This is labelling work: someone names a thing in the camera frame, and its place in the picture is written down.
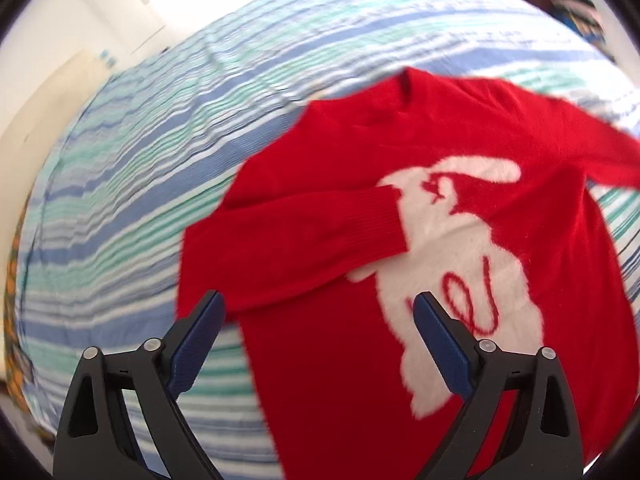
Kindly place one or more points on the pile of folded clothes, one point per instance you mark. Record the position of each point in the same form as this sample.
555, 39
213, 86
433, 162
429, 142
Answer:
580, 15

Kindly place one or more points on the blue green striped bed sheet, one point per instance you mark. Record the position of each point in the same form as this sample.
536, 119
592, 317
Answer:
150, 185

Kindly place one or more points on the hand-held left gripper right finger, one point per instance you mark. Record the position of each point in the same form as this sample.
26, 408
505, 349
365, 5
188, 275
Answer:
445, 340

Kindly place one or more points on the white wardrobe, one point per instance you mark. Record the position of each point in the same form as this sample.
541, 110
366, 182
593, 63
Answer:
120, 5

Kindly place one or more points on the orange patterned cloth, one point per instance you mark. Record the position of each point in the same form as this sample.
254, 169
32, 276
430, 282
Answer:
12, 310

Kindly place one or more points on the red sweater with white print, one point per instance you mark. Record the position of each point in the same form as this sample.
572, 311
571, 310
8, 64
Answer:
325, 160

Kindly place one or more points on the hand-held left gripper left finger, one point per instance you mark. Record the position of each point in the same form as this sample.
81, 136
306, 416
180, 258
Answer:
195, 350

